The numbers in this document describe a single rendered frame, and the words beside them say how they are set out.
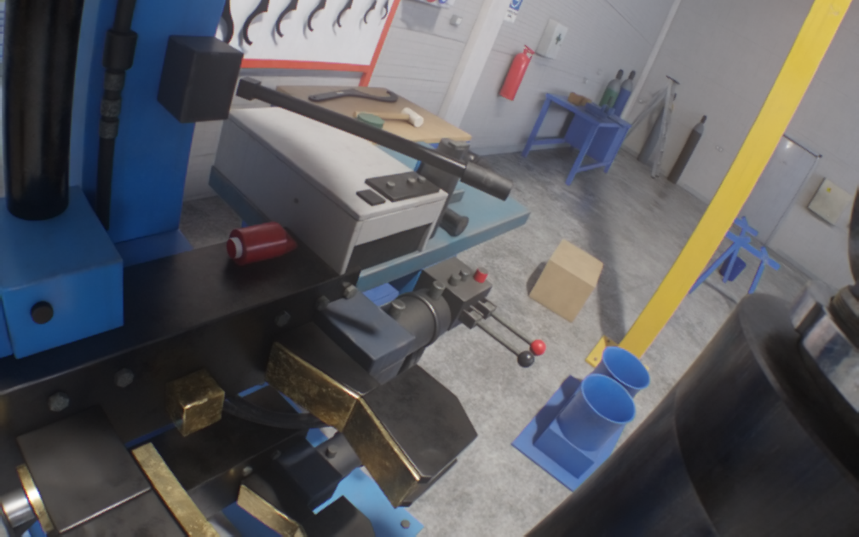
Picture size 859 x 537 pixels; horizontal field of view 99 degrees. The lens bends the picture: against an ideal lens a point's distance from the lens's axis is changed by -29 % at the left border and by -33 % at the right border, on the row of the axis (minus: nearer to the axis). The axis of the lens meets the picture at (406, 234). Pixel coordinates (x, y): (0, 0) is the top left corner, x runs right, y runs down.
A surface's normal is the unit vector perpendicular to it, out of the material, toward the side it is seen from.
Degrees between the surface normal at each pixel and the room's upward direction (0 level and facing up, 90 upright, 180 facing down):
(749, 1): 90
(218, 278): 0
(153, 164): 90
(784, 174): 90
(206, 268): 0
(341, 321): 0
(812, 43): 90
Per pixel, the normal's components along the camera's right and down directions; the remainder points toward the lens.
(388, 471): -0.77, 0.04
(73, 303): 0.72, 0.54
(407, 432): 0.34, -0.82
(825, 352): -0.93, -0.37
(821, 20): -0.60, 0.19
